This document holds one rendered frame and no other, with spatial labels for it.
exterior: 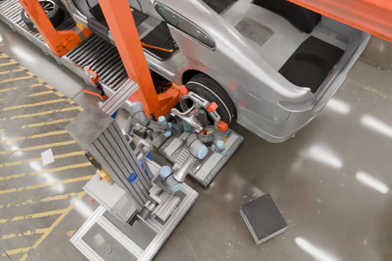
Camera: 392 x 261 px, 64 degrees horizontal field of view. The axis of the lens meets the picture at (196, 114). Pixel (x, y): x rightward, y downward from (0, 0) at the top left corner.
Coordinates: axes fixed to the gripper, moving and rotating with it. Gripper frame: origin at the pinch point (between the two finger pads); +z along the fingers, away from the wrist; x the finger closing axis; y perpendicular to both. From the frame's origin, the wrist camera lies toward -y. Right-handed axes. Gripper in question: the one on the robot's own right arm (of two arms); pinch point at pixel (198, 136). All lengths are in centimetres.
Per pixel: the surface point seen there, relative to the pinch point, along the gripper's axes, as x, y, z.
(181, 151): 1, -79, 35
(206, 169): 2, -75, -9
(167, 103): -17, -15, 64
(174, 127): -7, -43, 49
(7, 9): -16, -56, 468
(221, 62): -43, 78, 1
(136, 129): 27, -28, 77
